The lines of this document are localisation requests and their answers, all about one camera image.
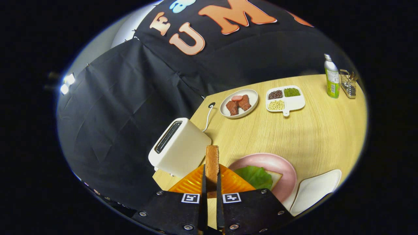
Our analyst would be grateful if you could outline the white toaster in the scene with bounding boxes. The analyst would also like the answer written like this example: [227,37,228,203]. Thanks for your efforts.
[148,117,212,179]

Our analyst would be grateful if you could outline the black backdrop cloth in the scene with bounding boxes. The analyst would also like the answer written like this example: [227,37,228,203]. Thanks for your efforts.
[56,0,356,212]

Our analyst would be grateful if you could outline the white toaster cable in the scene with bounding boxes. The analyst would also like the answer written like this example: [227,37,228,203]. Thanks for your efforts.
[202,102,216,133]

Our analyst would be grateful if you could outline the pink round plate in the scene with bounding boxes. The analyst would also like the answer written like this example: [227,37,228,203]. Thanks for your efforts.
[228,153,298,203]

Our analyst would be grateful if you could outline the toasted bread slice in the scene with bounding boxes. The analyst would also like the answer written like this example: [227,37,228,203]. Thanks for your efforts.
[205,145,220,199]

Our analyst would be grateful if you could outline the brown meat piece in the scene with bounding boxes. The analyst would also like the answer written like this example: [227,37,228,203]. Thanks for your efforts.
[225,101,239,116]
[237,95,252,112]

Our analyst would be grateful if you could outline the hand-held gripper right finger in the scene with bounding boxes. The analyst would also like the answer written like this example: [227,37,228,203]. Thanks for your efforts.
[216,164,296,235]

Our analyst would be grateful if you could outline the green lettuce leaf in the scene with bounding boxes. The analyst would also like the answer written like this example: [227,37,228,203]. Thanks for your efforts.
[233,165,273,190]

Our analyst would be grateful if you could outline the bright ceiling light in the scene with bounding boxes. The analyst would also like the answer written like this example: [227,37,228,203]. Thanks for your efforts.
[60,73,76,95]

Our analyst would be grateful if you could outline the metal wire cutlery holder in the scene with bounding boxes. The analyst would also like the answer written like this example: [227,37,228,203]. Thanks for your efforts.
[340,69,357,99]

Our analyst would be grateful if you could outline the green label metal bottle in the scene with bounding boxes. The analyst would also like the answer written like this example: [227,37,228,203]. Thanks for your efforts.
[324,54,340,99]

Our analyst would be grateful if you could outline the white rounded plate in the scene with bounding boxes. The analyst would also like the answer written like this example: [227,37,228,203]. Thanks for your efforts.
[290,169,342,215]

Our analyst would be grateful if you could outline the white round meat plate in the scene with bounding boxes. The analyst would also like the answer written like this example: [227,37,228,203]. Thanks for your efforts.
[220,89,259,119]

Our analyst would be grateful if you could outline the white divided dish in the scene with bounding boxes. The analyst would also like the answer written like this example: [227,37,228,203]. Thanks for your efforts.
[265,85,306,117]

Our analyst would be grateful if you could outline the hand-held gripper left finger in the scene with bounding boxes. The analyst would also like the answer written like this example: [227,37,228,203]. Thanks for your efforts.
[132,164,208,235]

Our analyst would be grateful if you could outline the white bread slice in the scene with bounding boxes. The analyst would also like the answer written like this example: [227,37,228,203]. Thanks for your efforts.
[261,170,283,190]

